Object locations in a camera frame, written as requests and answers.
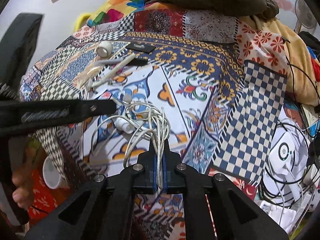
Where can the white threaded stick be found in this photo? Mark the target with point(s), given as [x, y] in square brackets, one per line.
[114, 71]

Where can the patchwork patterned bedspread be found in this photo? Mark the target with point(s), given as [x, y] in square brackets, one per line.
[217, 113]

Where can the yellow orange fleece blanket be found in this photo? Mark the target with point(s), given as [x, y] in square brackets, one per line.
[275, 45]

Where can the red floral gift box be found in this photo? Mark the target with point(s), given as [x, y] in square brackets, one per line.
[45, 200]

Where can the white tape roll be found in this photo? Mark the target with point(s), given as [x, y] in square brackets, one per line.
[104, 49]

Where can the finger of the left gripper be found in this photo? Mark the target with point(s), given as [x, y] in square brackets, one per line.
[19, 118]

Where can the white plastic trash cup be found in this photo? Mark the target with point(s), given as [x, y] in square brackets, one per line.
[52, 177]

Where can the person's left hand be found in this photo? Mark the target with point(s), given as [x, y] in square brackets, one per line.
[23, 196]

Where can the standing electric fan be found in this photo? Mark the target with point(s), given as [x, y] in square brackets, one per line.
[305, 17]

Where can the colourful block blanket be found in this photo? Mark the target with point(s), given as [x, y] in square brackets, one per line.
[114, 10]

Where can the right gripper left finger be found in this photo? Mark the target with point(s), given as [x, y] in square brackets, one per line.
[101, 208]

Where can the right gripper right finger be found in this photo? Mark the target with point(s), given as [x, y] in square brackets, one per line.
[215, 208]

